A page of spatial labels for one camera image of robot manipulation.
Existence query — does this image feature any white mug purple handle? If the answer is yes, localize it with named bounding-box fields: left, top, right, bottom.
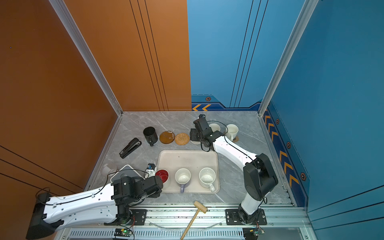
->
left=175, top=168, right=192, bottom=194

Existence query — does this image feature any tan woven rattan coaster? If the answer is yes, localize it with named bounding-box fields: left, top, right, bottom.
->
left=175, top=133, right=190, bottom=146

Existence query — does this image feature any right green circuit board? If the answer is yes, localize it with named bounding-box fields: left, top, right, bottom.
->
left=243, top=228, right=263, bottom=240

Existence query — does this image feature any aluminium corner post right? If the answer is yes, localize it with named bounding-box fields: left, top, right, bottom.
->
left=258, top=0, right=319, bottom=117

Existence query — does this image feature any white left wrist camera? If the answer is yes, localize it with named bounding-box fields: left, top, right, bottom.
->
left=145, top=164, right=157, bottom=178

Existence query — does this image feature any light blue mug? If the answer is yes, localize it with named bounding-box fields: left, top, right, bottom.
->
left=209, top=123, right=221, bottom=132

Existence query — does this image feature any red inside white mug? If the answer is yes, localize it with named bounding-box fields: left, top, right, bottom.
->
left=155, top=169, right=171, bottom=190

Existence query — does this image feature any aluminium corner post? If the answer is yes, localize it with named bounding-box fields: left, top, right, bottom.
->
left=49, top=0, right=123, bottom=117
left=258, top=0, right=319, bottom=117

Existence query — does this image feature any left green circuit board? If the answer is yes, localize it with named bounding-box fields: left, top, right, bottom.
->
left=114, top=228, right=135, bottom=240

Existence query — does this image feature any white woven round coaster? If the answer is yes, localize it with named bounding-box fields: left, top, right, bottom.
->
left=190, top=140, right=201, bottom=145

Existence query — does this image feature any green circuit board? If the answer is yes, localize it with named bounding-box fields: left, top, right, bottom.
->
left=243, top=228, right=263, bottom=240
left=114, top=228, right=135, bottom=240

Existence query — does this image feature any large white mug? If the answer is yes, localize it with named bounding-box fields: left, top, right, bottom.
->
left=199, top=168, right=216, bottom=193

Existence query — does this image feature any black stapler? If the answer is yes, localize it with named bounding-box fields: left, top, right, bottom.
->
left=119, top=138, right=142, bottom=159

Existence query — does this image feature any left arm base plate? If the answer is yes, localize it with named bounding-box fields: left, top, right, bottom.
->
left=104, top=209, right=147, bottom=226

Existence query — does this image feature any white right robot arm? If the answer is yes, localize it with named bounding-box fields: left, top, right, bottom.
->
left=191, top=114, right=279, bottom=226

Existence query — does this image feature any beige serving tray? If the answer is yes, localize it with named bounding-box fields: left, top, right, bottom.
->
left=157, top=150, right=220, bottom=194

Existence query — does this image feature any aluminium front rail frame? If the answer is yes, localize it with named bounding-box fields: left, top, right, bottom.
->
left=53, top=203, right=319, bottom=240

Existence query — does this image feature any clear glass cup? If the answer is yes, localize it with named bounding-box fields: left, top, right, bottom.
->
left=100, top=163, right=118, bottom=177

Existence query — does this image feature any aluminium corner post left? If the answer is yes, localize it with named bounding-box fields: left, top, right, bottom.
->
left=49, top=0, right=123, bottom=117

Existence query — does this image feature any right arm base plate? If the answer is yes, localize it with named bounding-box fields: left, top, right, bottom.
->
left=225, top=209, right=268, bottom=226

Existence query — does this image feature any glossy brown round coaster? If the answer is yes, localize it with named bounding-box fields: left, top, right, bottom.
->
left=159, top=131, right=175, bottom=144

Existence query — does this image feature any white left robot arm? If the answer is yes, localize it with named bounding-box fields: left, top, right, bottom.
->
left=26, top=176, right=163, bottom=240

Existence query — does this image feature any wooden mallet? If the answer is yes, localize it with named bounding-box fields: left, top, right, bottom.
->
left=180, top=201, right=208, bottom=240

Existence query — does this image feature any black mug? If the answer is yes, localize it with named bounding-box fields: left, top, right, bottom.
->
left=143, top=127, right=159, bottom=147

